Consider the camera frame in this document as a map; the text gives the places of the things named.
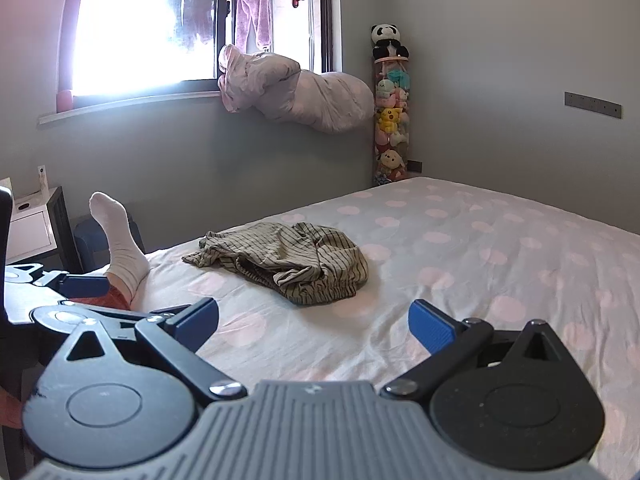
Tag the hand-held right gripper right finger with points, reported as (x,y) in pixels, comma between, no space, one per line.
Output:
(432,327)

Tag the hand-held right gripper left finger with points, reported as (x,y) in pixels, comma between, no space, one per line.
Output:
(192,322)

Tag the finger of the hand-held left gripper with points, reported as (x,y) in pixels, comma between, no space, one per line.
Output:
(85,286)
(50,317)

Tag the tan striped pants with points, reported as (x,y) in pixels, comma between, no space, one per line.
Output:
(280,255)

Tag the person's orange pants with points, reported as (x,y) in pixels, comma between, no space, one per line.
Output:
(112,299)

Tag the white dotted cloth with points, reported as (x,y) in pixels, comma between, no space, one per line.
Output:
(120,245)

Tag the bed with pink-dotted sheet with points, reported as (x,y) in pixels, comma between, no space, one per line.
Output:
(450,260)

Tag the white nightstand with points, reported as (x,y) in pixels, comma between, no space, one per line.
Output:
(30,230)

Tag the white bottle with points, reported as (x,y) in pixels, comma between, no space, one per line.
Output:
(43,182)

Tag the pink cup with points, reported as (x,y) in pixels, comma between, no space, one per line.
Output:
(65,101)

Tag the white window sill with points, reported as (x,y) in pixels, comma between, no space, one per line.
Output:
(125,102)

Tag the clear tube of plush toys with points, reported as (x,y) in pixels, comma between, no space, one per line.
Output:
(392,120)

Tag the window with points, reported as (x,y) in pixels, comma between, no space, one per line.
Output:
(125,35)

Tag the rolled pale pink quilt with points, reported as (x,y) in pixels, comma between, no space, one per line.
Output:
(310,95)

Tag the panda plush toy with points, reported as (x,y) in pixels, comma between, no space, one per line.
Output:
(385,35)

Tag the hanging dark garment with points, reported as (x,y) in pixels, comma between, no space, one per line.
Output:
(192,0)

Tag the hanging purple pants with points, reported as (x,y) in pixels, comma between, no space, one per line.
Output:
(250,10)

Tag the dark wall socket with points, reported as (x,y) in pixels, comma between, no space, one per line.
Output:
(415,165)

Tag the grey wall switch panel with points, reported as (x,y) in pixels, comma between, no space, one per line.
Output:
(592,105)

